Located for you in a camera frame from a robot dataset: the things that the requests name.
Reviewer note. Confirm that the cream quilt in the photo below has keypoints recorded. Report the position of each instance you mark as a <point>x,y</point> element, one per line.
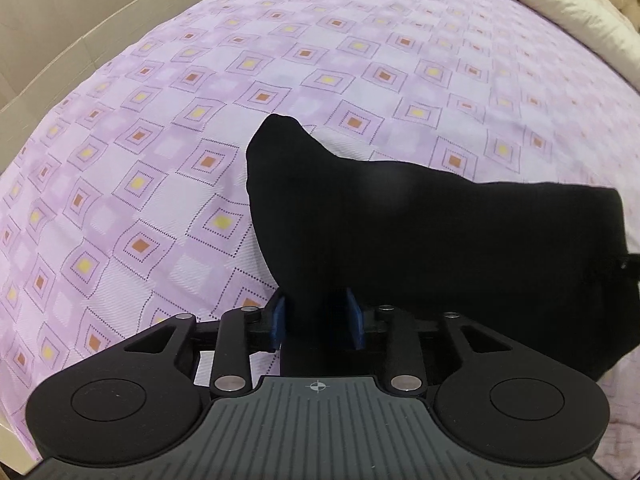
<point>560,0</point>

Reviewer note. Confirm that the black pants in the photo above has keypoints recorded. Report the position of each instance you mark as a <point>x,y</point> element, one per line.
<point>425,240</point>

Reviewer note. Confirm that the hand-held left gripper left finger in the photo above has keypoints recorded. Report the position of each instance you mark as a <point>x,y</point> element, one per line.
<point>278,325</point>

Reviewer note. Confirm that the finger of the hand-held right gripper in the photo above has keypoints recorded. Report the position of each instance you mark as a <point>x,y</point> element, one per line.
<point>632,265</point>

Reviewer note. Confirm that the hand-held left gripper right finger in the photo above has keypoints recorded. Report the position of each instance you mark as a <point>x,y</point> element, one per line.
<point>357,325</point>

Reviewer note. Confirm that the purple checked bed sheet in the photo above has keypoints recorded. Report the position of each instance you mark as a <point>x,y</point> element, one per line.
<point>150,170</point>

